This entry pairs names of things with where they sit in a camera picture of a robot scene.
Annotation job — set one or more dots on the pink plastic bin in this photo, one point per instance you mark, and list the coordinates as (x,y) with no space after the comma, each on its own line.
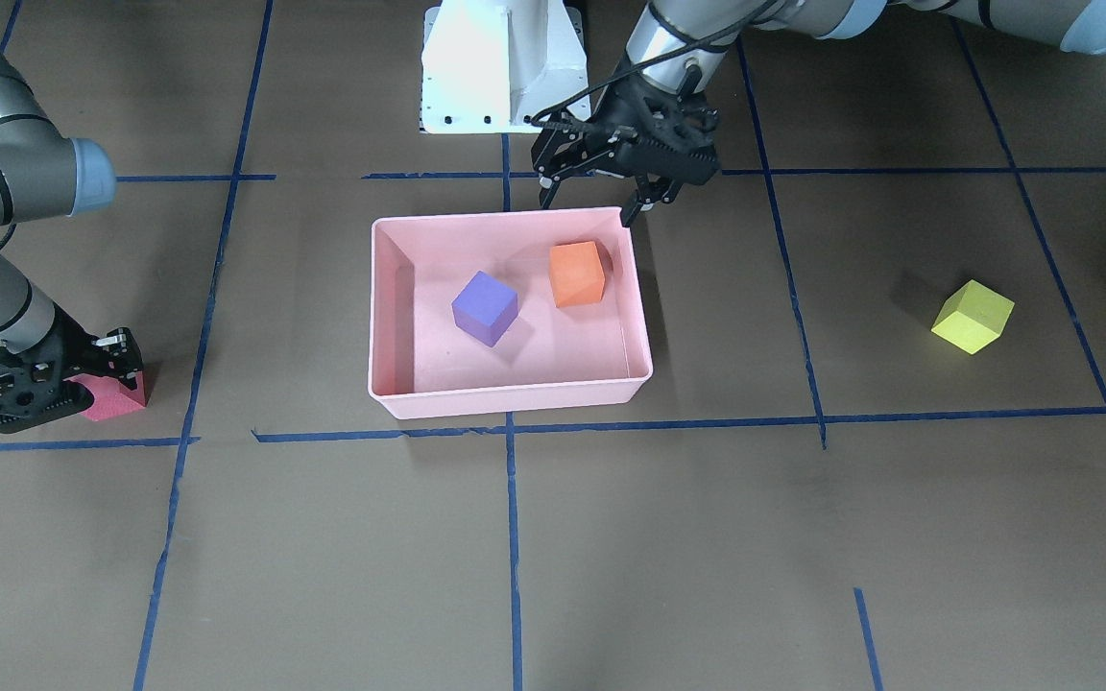
(421,365)

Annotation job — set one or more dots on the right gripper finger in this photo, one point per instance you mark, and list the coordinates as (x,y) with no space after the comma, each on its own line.
(118,350)
(128,384)

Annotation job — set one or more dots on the orange foam block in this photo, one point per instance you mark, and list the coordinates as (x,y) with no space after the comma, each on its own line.
(576,274)

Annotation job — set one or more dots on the purple foam block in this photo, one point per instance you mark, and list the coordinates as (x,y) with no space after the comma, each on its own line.
(485,308)

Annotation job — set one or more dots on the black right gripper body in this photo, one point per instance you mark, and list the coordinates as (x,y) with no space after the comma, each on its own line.
(81,353)

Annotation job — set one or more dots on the red foam block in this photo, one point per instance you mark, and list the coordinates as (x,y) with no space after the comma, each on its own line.
(112,398)

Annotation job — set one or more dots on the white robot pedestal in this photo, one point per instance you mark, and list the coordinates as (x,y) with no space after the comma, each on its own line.
(488,65)

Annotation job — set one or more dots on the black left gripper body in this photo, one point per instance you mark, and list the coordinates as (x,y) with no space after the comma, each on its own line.
(624,107)

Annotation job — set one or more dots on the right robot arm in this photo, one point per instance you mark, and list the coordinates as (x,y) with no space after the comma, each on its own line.
(42,174)

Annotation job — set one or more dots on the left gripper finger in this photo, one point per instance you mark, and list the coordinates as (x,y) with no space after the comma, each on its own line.
(563,151)
(649,192)

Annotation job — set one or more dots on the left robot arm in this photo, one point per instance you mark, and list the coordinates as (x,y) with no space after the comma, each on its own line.
(669,32)

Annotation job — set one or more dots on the yellow foam block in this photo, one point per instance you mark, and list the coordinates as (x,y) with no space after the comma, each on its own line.
(973,317)

